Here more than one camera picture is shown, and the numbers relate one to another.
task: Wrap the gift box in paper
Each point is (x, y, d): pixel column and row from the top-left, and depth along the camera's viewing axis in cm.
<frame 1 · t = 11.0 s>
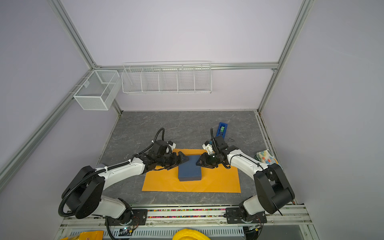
left hand: (184, 163, 83), fingers open
right hand: (199, 165, 84), fingers open
dark blue gift box: (189, 170, 84), point 7 cm above the table
blue tape dispenser: (222, 130, 104), point 6 cm above the table
colourful tissue box: (266, 156, 91), point 6 cm above the table

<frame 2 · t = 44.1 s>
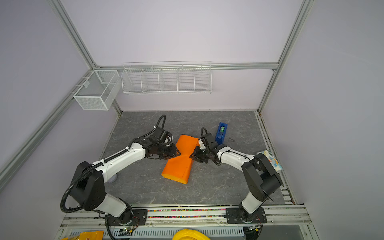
left hand: (178, 156, 83), fingers open
right hand: (190, 158, 88), fingers closed
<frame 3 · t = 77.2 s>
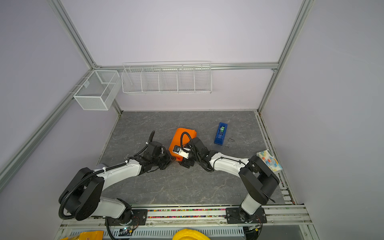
left hand: (177, 159, 87), fingers closed
right hand: (182, 153, 87), fingers open
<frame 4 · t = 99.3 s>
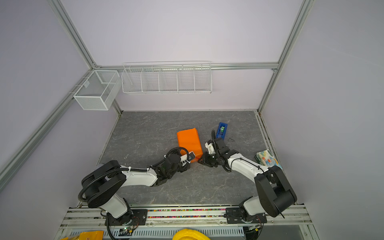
left hand: (183, 154, 89), fingers open
right hand: (199, 162, 86), fingers open
